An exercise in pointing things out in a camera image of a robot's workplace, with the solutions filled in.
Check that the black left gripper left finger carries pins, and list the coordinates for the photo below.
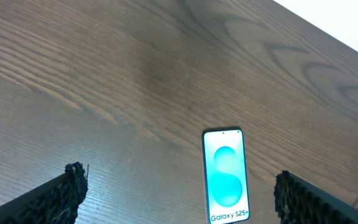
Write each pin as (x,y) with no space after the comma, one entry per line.
(54,202)

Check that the blue screen smartphone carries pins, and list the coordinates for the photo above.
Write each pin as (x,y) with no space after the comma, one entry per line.
(225,175)

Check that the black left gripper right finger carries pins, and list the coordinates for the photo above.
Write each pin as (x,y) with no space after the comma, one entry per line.
(298,201)

